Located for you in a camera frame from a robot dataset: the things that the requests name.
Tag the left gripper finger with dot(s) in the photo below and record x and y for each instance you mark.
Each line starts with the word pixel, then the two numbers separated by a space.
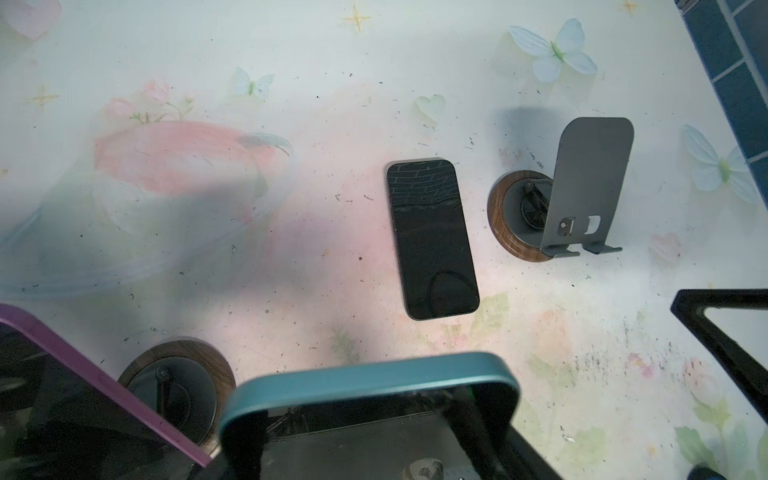
pixel 750 376

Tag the wood-base grey phone stand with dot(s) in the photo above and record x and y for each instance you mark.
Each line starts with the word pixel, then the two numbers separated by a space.
pixel 537 218

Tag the teal-edged phone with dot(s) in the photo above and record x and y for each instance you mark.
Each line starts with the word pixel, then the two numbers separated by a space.
pixel 440 417

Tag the black phone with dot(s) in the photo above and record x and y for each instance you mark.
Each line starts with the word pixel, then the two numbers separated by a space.
pixel 431 241

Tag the purple-edged phone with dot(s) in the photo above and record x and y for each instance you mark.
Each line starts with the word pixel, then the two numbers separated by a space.
pixel 62 417

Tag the middle grey phone stand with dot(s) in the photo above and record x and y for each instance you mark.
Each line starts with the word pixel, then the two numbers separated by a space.
pixel 186 381

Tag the blue black remote device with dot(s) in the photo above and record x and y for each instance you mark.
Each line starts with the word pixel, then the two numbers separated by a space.
pixel 703 472

